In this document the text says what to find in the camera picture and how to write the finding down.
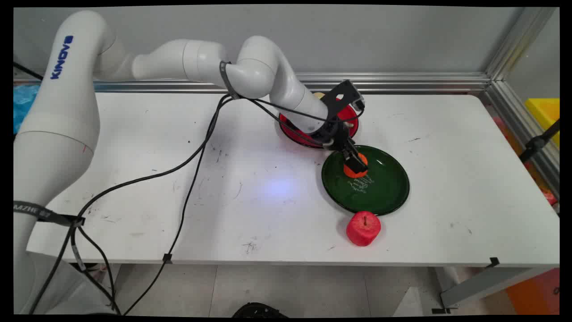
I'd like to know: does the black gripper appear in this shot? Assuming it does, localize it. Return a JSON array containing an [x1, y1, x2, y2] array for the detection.
[[315, 121, 369, 175]]

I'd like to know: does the orange toy fruit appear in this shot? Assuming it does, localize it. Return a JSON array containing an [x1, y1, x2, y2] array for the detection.
[[343, 153, 370, 179]]

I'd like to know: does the dark green plate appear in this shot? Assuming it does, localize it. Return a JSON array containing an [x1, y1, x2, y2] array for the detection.
[[321, 145, 410, 216]]

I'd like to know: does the red plate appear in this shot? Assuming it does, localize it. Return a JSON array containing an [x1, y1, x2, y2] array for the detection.
[[278, 102, 360, 149]]

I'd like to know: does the red toy apple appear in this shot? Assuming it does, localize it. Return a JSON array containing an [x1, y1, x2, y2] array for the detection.
[[346, 211, 382, 247]]

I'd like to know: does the black object on floor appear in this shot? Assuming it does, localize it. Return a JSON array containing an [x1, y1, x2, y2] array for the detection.
[[231, 302, 289, 318]]

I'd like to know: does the grey table leg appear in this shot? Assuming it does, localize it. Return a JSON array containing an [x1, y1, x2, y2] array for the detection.
[[431, 267, 552, 314]]

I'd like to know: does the yellow plastic bin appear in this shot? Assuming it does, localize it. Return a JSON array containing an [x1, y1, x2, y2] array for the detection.
[[525, 97, 560, 148]]

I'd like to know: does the orange box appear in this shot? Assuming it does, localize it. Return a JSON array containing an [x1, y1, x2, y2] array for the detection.
[[505, 268, 560, 314]]

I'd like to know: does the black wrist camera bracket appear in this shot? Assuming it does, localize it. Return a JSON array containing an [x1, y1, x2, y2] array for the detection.
[[320, 80, 366, 135]]

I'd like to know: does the horizontal aluminium frame rail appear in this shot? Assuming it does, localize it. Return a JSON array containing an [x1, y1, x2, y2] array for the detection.
[[13, 72, 492, 93]]

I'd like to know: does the grey strap on arm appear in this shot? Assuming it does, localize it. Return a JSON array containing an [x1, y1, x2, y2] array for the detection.
[[219, 60, 242, 100]]

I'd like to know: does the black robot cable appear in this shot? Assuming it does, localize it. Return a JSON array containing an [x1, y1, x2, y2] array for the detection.
[[28, 94, 365, 314], [121, 96, 329, 315]]

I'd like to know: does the side aluminium frame rail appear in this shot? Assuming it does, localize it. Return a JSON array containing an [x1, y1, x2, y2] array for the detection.
[[480, 80, 560, 199]]

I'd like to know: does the upright aluminium frame post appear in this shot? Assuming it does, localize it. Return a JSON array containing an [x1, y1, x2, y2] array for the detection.
[[485, 7, 559, 82]]

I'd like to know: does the black printed velcro strap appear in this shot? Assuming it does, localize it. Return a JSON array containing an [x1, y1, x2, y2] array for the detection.
[[13, 200, 86, 228]]

